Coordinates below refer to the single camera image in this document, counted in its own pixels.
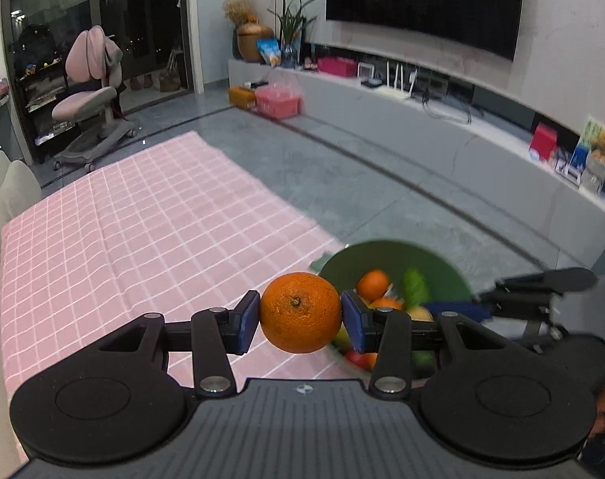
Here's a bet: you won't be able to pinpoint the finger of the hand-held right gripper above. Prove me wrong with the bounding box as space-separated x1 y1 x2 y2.
424 292 553 323
496 267 599 295

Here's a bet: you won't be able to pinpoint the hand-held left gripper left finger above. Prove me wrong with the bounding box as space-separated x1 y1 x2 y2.
97 289 261 400

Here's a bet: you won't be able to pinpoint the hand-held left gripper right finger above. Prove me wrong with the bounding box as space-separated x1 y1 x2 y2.
341 289 529 400

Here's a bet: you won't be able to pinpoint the red tomato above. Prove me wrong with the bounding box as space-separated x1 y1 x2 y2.
345 349 379 371

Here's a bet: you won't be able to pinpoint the green colander bowl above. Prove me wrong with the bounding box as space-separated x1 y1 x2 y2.
309 239 475 375

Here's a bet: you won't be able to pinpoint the green cucumber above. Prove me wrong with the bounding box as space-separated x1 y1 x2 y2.
402 267 431 308

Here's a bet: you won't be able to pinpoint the colourful printed boxes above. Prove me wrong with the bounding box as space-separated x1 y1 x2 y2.
554 114 605 206

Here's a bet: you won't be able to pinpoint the red box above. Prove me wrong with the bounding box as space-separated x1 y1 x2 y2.
528 123 559 164

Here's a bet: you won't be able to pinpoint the grey television cabinet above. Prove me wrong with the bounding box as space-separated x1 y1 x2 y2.
228 56 605 271

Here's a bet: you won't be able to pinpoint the pink checked tablecloth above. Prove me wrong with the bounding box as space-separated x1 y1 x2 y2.
0 131 368 461

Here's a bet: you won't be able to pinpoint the pink plastic basket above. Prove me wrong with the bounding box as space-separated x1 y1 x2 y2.
255 85 302 120

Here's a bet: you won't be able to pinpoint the yellow box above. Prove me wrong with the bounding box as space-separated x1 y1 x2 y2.
228 85 258 111

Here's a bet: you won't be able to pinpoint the white router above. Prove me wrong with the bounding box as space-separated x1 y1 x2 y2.
379 60 419 99

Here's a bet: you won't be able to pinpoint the magenta box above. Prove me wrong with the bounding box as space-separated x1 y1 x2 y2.
317 57 358 77

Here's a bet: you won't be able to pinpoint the beige sofa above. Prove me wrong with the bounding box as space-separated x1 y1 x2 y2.
0 150 42 466

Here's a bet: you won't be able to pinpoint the blue snack bag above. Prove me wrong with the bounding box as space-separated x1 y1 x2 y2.
256 39 282 67

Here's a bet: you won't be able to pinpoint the pink office chair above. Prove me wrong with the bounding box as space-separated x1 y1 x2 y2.
52 25 137 174

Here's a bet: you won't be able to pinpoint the brown round vase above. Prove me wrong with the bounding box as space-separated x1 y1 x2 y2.
232 24 274 63

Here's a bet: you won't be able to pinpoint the green potted plant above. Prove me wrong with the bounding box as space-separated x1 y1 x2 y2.
267 0 324 48

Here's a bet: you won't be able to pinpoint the black television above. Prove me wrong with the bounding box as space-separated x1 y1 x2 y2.
325 0 526 63

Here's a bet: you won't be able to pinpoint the black shelf unit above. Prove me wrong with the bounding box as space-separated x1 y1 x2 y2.
12 24 76 161

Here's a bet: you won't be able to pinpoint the dried yellow flowers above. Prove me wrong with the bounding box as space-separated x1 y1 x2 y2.
223 0 259 29

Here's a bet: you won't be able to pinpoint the black cables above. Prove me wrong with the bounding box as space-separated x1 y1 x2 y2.
421 87 477 125

